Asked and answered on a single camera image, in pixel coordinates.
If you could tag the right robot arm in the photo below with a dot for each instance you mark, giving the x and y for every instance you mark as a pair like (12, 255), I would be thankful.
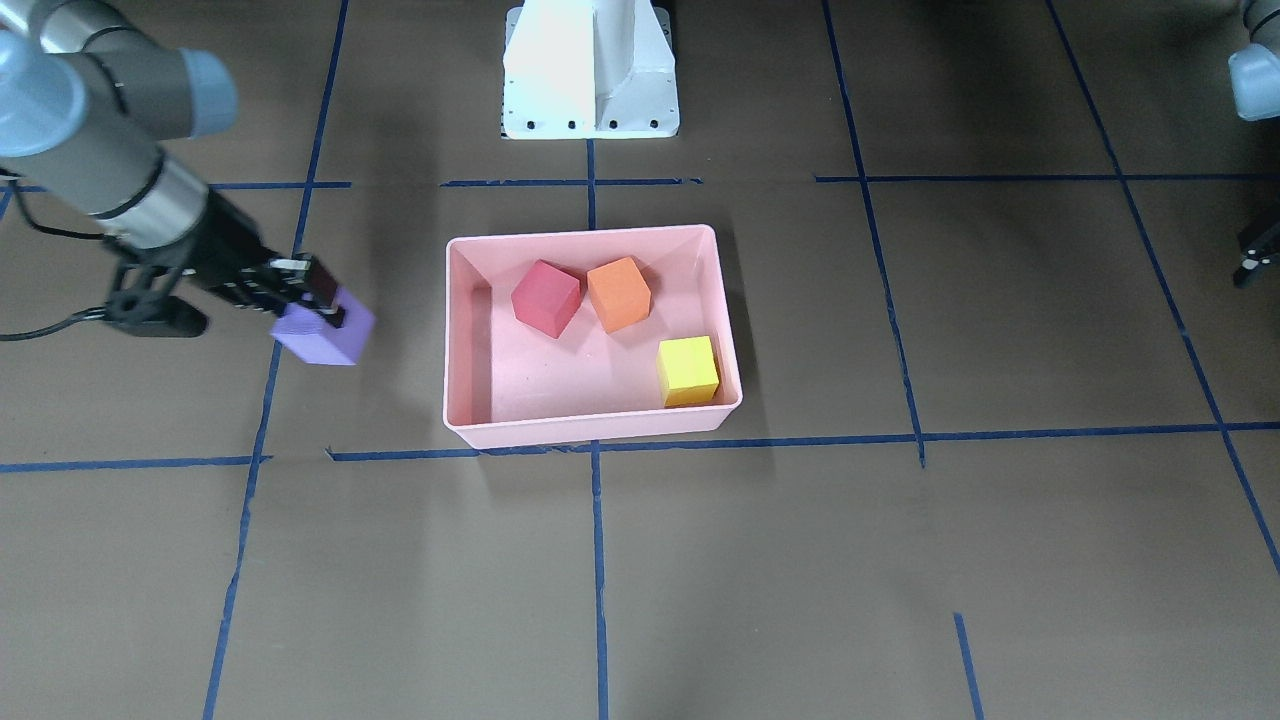
(88, 102)

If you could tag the yellow foam block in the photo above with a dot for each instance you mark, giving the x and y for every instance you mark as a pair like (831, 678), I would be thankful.
(687, 371)

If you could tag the orange foam block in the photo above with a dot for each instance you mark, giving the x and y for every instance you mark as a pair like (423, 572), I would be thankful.
(619, 294)

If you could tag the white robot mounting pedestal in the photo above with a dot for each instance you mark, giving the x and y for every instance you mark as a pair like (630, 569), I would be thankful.
(575, 70)

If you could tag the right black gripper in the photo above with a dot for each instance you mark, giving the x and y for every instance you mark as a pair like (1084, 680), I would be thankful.
(226, 248)

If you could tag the red foam block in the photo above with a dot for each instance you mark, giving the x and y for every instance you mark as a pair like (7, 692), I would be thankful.
(546, 298)

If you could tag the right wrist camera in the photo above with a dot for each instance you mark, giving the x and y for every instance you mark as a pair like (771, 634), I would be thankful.
(141, 303)

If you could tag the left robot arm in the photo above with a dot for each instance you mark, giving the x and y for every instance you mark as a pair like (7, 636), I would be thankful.
(1254, 80)

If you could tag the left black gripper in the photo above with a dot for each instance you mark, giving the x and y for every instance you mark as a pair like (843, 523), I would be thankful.
(1256, 253)

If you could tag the purple foam block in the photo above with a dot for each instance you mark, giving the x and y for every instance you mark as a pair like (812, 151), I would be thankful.
(314, 341)

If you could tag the pink plastic bin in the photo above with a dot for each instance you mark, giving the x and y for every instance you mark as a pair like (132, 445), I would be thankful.
(507, 385)

